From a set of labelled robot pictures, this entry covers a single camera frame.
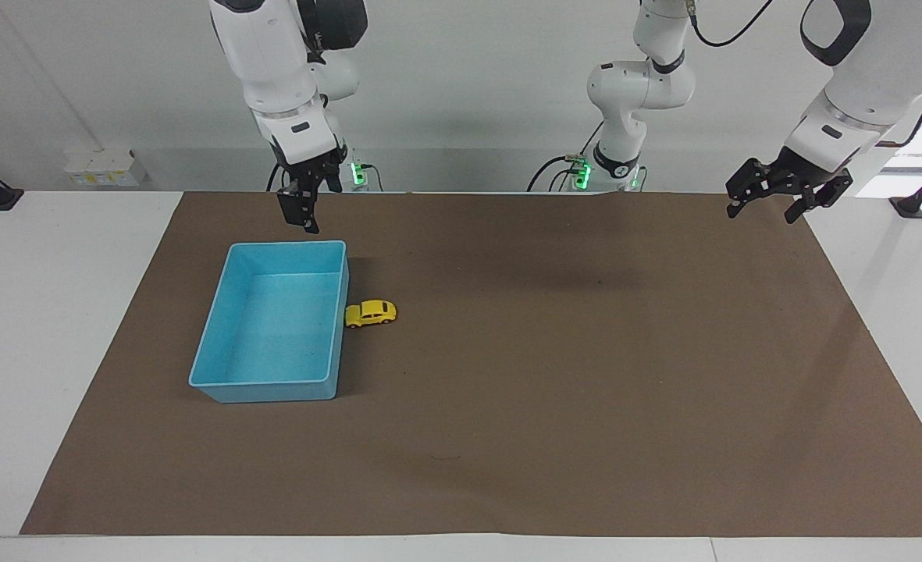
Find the light blue plastic bin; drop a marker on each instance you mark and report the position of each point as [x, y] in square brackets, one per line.
[273, 328]

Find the white wall socket box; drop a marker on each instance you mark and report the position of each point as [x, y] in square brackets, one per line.
[105, 168]

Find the yellow toy beetle car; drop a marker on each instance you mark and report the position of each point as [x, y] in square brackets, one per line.
[371, 313]

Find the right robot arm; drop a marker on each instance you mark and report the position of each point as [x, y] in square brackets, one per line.
[267, 55]

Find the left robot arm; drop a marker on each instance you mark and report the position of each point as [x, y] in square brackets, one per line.
[859, 78]

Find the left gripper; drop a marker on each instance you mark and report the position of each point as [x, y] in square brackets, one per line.
[800, 172]

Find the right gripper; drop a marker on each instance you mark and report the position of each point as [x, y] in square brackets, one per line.
[308, 170]

